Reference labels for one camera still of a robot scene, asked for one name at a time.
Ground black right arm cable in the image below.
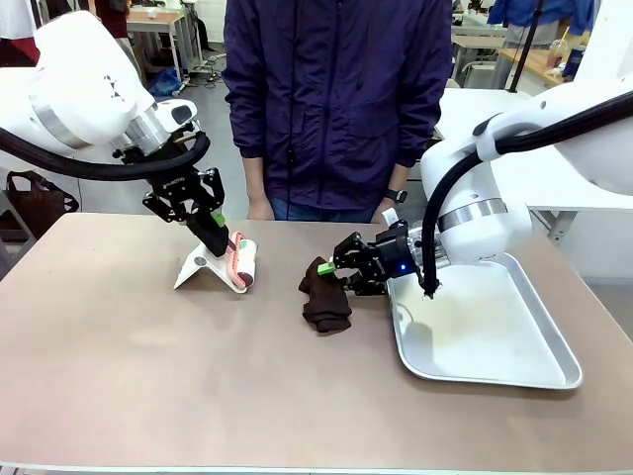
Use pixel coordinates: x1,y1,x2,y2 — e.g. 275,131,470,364
419,88,633,301

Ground pink lint roller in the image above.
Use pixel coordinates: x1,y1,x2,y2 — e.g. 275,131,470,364
225,231,260,291

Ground black pole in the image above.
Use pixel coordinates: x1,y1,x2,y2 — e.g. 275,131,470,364
506,0,540,93

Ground blue plastic bag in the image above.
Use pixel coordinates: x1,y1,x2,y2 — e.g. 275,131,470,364
147,66,182,98

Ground person's right hand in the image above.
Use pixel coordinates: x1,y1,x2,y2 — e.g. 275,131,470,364
246,200,275,222

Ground blue jeans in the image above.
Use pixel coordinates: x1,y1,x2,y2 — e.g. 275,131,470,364
269,196,380,224

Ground hanging blue jacket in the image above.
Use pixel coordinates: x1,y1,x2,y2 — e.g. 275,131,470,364
487,0,597,39

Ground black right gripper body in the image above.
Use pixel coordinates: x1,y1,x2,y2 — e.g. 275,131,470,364
368,225,421,281

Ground person's right forearm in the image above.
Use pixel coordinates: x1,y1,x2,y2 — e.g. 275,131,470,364
245,156,271,205

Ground white lint roller stand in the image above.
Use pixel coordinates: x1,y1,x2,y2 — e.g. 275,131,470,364
172,241,251,297

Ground silver metal tray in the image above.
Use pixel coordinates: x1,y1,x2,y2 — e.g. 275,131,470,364
387,251,584,391

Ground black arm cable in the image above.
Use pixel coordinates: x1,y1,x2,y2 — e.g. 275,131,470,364
419,88,633,301
0,126,212,182

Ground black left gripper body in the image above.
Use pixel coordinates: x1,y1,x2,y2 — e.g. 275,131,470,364
142,157,226,224

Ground dark brown cloth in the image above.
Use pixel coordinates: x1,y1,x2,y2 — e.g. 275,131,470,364
297,255,353,335

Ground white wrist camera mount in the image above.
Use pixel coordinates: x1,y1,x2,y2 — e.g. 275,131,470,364
381,207,411,234

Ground plastic cup with straw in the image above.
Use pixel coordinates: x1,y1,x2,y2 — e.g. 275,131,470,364
546,24,570,78

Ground person's left forearm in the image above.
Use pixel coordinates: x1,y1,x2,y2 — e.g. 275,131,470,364
388,165,411,192

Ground person's left hand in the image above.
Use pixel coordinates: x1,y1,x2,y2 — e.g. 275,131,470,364
370,199,405,224

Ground background person maroon top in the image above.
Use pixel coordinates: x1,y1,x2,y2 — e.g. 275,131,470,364
93,0,144,75

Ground person in purple jacket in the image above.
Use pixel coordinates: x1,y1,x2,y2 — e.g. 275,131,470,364
222,0,454,212

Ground wooden background table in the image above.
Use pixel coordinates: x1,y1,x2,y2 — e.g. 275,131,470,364
126,9,192,75

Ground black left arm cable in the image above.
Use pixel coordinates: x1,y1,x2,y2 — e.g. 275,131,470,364
0,126,212,182

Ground wooden desk with drinks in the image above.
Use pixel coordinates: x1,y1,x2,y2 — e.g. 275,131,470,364
497,47,580,90

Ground dark blue bottle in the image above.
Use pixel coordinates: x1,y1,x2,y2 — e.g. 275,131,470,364
563,44,588,83

